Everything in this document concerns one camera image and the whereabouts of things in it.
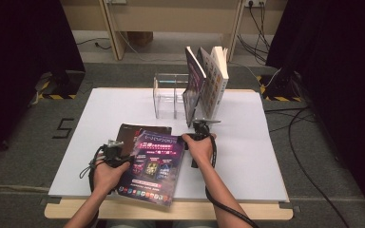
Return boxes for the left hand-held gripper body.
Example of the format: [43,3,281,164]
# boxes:
[102,140,127,169]

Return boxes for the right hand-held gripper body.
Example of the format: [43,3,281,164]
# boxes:
[185,118,222,143]

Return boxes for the purple magazine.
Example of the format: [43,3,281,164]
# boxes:
[117,128,186,208]
[182,46,207,128]

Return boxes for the clear acrylic magazine rack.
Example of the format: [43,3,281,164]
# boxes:
[152,73,218,121]

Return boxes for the white picture-grid magazine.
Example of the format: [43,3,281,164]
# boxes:
[197,46,230,121]

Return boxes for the person's right hand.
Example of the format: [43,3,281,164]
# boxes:
[181,132,218,169]

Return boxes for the person's left hand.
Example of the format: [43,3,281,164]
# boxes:
[93,160,132,195]

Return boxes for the white board sheet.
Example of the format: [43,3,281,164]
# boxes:
[48,87,290,203]

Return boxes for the black stand base striped tape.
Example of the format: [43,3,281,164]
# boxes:
[37,69,86,101]
[256,70,303,103]

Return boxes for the brown cardboard box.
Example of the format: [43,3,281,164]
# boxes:
[126,30,154,48]

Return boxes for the beige wooden desk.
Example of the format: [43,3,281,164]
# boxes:
[60,0,288,63]

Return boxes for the black curtain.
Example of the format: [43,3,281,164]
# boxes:
[265,0,365,219]
[0,0,86,169]

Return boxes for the left hand-held gripper cable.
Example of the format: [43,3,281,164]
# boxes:
[79,145,106,195]

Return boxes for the long black floor cables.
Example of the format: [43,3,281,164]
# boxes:
[264,105,351,228]

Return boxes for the thin black floor cable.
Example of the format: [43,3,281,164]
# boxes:
[75,37,112,51]

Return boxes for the black cable bundle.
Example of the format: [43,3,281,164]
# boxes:
[237,1,272,66]

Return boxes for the white wall socket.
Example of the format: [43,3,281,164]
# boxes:
[244,0,267,8]

